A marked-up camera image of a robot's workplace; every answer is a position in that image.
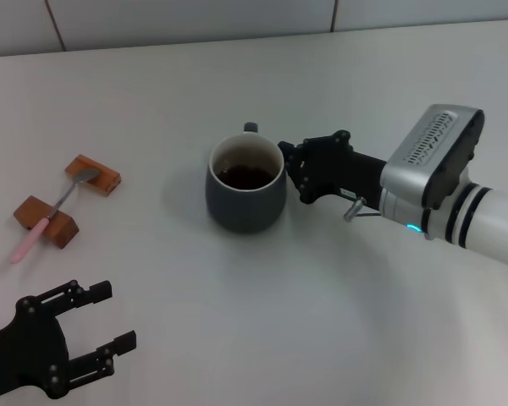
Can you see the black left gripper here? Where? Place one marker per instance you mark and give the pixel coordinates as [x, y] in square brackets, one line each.
[25, 347]

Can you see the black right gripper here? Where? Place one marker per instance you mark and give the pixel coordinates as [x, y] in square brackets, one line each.
[343, 169]

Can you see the grey ceramic cup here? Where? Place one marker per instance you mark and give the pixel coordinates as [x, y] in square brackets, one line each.
[245, 207]

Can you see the dark coffee liquid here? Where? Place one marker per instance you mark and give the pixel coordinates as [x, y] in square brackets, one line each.
[243, 175]

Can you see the dark brown wooden rest block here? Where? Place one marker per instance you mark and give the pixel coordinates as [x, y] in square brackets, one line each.
[61, 230]

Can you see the flat orange wooden rest block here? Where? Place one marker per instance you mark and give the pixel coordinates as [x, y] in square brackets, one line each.
[106, 179]

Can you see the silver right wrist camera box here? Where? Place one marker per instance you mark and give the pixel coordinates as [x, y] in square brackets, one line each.
[427, 148]

